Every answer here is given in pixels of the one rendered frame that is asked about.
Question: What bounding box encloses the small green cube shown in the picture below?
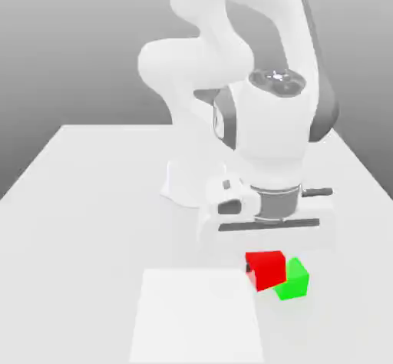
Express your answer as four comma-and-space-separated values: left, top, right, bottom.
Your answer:
272, 256, 310, 302

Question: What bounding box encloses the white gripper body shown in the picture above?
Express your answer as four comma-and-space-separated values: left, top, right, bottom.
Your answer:
200, 201, 335, 253

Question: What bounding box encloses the small red cube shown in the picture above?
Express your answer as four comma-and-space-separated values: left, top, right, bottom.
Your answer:
244, 250, 288, 293

